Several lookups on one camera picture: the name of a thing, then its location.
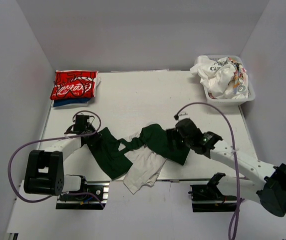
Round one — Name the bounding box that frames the green and white t shirt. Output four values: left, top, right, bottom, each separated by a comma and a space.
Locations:
87, 123, 190, 194

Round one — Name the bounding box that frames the white colourful print t shirt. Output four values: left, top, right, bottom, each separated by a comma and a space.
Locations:
190, 55, 249, 99

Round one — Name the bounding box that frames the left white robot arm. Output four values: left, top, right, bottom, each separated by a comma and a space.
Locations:
23, 114, 100, 200

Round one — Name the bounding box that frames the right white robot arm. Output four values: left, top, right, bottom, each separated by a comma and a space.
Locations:
166, 118, 286, 217

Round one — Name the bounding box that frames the folded blue shirt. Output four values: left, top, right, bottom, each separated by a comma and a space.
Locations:
53, 97, 91, 108

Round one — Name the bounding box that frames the folded red coca-cola shirt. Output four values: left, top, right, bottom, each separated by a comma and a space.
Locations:
50, 70, 99, 101

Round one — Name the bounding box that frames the folded white shirt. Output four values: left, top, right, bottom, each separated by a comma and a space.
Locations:
93, 75, 101, 97

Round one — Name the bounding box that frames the white plastic basket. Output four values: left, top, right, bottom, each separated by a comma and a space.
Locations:
203, 55, 255, 107

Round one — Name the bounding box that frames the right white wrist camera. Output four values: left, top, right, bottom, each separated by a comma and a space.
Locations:
174, 111, 188, 121

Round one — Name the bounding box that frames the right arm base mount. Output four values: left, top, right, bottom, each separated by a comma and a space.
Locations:
188, 172, 237, 213

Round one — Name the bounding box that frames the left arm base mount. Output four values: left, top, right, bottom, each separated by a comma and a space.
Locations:
56, 182, 109, 210

